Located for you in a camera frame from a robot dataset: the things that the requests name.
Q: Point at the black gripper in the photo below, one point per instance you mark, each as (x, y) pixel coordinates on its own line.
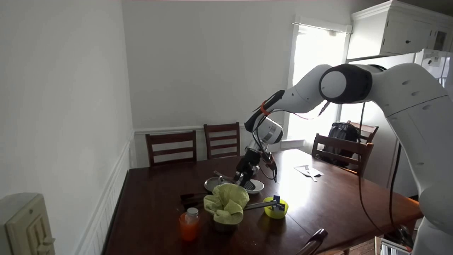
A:
(249, 163)

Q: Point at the green checked towel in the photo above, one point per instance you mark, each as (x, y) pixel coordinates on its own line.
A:
(227, 203)

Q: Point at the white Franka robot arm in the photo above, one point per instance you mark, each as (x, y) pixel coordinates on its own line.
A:
(405, 104)

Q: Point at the white shallow bowl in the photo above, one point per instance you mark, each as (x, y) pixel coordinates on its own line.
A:
(258, 187)

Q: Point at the blue toy item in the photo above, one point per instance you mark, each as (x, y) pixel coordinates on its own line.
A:
(278, 201)

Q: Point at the yellow-green small bowl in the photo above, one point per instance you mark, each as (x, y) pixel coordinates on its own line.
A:
(275, 211)

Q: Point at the dark wooden dining chair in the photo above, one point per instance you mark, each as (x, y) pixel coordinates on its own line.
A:
(221, 128)
(170, 140)

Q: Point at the white paper sheet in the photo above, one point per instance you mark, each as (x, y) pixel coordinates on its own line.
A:
(309, 170)

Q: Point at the orange bottle with white cap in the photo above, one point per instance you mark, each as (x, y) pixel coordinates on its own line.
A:
(188, 227)

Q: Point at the wooden chair with rounded back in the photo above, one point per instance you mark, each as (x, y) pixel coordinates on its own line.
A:
(313, 240)

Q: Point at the brown wooden chair with bag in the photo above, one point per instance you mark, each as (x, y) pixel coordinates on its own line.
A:
(341, 153)

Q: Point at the black bag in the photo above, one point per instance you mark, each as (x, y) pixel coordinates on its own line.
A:
(343, 130)

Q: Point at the white framed panel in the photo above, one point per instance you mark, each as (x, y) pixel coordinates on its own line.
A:
(389, 247)

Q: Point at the white upper cabinet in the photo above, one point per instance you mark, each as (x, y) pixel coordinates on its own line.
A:
(387, 26)

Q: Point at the beige wall switch plate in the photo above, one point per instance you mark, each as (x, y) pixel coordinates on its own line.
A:
(26, 228)

